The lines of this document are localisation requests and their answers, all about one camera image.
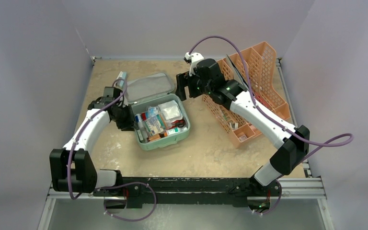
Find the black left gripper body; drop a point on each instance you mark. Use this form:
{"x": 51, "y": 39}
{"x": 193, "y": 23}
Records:
{"x": 124, "y": 120}

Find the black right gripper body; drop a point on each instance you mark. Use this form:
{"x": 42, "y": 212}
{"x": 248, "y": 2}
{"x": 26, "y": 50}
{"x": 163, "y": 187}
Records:
{"x": 182, "y": 87}

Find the small white blue tube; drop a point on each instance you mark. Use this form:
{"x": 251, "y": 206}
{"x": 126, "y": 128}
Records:
{"x": 139, "y": 122}

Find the blue white sachet packet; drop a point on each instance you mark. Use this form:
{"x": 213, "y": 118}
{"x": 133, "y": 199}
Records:
{"x": 152, "y": 111}

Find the white gauze packets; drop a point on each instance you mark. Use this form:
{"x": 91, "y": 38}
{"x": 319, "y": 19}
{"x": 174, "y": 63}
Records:
{"x": 171, "y": 111}

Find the mint green case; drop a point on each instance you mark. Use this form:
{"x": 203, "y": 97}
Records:
{"x": 153, "y": 90}

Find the brown glass medicine bottle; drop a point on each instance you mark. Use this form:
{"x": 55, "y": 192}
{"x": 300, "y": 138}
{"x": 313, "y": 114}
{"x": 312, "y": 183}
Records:
{"x": 157, "y": 136}

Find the white bottle green label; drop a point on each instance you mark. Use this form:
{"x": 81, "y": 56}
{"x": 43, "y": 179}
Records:
{"x": 175, "y": 130}

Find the bandage box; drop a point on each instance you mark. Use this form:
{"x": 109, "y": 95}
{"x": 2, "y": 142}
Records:
{"x": 155, "y": 125}

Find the black handled scissors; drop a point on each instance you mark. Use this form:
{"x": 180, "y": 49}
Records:
{"x": 178, "y": 123}

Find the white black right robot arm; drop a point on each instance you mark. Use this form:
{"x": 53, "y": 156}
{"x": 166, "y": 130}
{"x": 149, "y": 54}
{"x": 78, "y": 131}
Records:
{"x": 285, "y": 137}

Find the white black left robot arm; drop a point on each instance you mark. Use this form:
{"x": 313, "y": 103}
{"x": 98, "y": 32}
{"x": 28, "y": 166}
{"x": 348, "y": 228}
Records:
{"x": 72, "y": 169}

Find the grey folder in organizer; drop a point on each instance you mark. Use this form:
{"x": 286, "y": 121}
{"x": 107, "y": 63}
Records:
{"x": 236, "y": 72}

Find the peach plastic file organizer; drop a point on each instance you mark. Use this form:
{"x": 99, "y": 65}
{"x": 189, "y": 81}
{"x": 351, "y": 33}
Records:
{"x": 261, "y": 61}

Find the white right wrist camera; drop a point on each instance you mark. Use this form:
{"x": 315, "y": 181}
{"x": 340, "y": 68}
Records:
{"x": 192, "y": 60}

